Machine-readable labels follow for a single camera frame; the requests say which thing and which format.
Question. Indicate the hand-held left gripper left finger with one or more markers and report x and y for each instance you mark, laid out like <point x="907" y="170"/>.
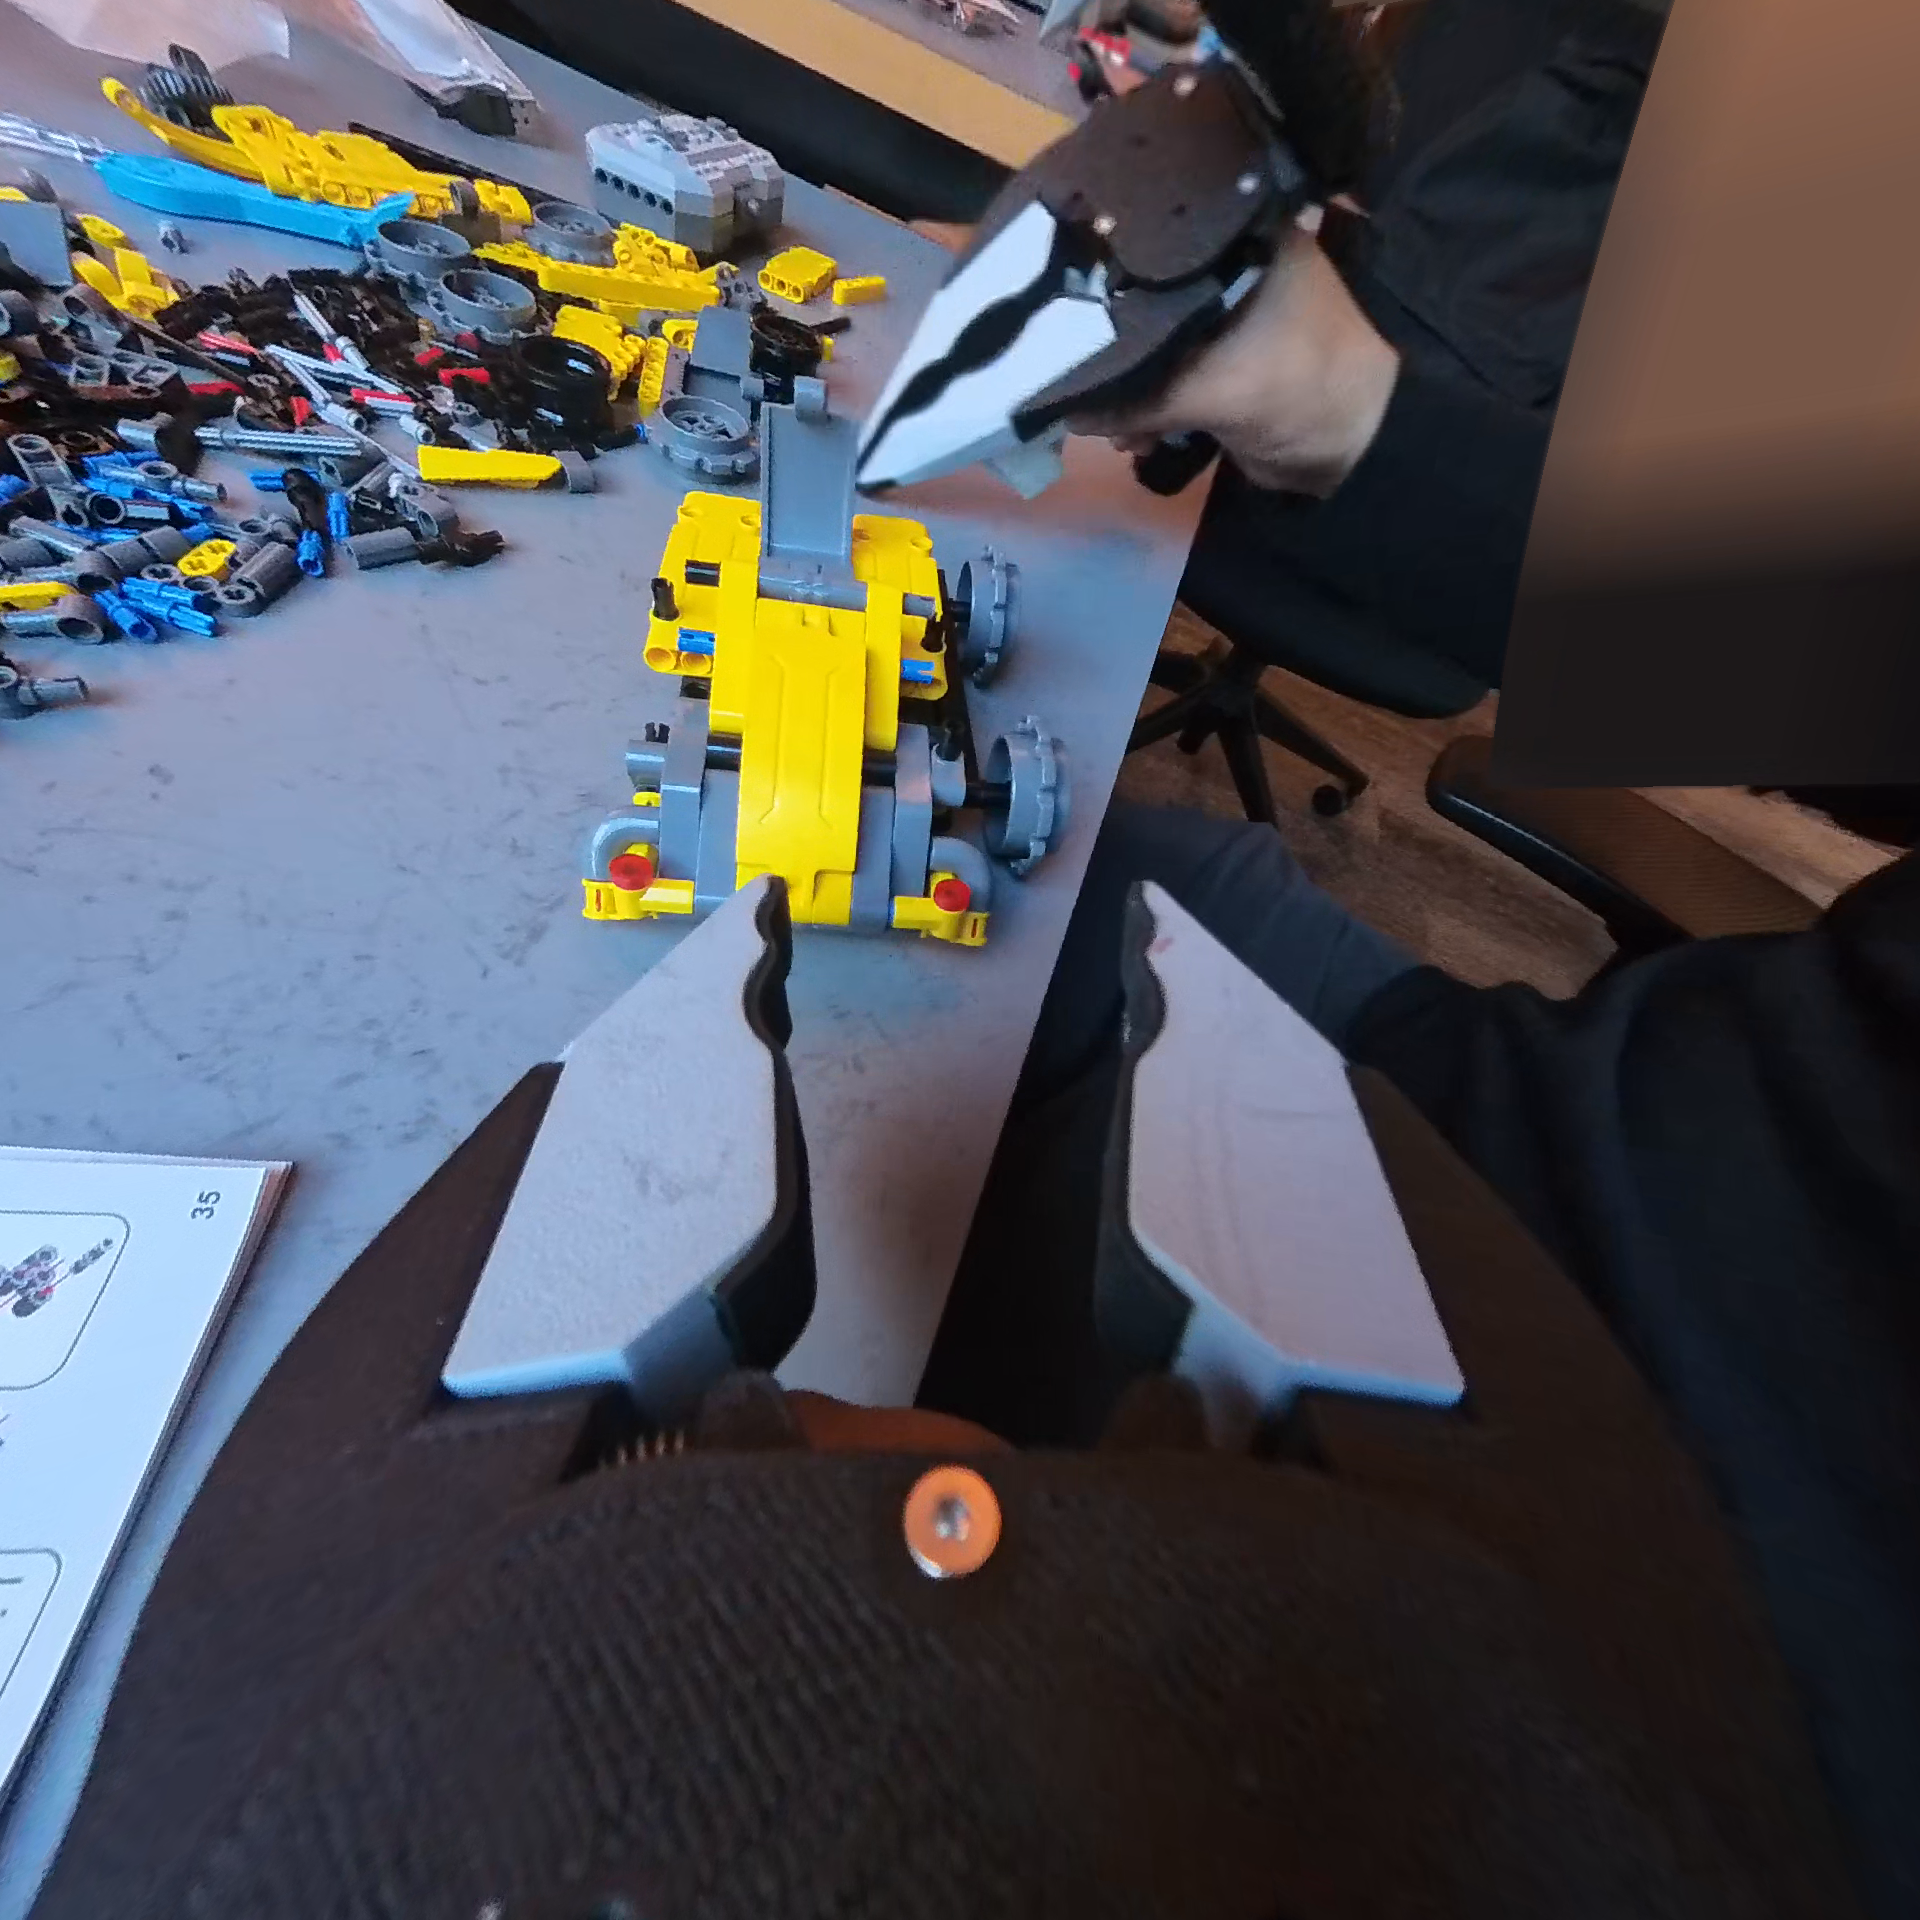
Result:
<point x="645" y="1201"/>

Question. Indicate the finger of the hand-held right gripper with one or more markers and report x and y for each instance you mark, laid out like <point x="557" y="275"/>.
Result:
<point x="991" y="405"/>
<point x="975" y="277"/>

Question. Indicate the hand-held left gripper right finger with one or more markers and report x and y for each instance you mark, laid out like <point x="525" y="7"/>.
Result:
<point x="1276" y="1214"/>

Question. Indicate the yellow toy brick vehicle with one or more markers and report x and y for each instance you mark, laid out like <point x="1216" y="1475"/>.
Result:
<point x="796" y="705"/>

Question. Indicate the person's right forearm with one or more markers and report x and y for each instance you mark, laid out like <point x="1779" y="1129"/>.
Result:
<point x="1471" y="301"/>

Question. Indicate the grey desk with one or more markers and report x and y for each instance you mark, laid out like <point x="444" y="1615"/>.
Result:
<point x="375" y="840"/>

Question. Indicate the person's right hand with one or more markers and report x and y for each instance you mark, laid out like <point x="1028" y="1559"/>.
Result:
<point x="1291" y="376"/>

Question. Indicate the black toy tire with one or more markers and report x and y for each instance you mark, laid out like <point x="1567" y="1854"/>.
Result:
<point x="787" y="341"/>
<point x="564" y="376"/>

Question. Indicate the tan-edged table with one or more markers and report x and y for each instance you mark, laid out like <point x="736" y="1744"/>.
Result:
<point x="869" y="67"/>

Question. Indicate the grey brick panel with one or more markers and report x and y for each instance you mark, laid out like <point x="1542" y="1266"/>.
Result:
<point x="720" y="346"/>

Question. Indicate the grey wheel hub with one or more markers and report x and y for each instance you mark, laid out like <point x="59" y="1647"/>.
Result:
<point x="571" y="229"/>
<point x="484" y="301"/>
<point x="423" y="248"/>
<point x="704" y="427"/>

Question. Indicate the person's grey trouser leg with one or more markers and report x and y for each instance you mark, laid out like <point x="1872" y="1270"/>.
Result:
<point x="1244" y="915"/>

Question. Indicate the grey brick motor box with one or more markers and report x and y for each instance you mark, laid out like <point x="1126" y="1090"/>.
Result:
<point x="675" y="173"/>

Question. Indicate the black office chair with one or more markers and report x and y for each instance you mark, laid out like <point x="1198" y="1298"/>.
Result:
<point x="1244" y="705"/>

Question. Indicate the yellow curved brick panel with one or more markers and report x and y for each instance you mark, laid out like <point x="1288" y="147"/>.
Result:
<point x="488" y="469"/>

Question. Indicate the white instruction booklet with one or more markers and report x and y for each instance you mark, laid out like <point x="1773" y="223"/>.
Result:
<point x="119" y="1350"/>

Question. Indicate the clear plastic bag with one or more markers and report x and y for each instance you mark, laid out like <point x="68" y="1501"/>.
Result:
<point x="390" y="45"/>

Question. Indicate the pile of yellow brick beams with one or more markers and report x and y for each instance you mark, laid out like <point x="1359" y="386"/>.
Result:
<point x="331" y="158"/>

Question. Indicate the light blue brick blade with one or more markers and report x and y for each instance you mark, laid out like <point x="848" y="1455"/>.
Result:
<point x="224" y="198"/>

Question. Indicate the pile of small brick pieces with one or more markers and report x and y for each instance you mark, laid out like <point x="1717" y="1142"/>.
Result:
<point x="181" y="451"/>

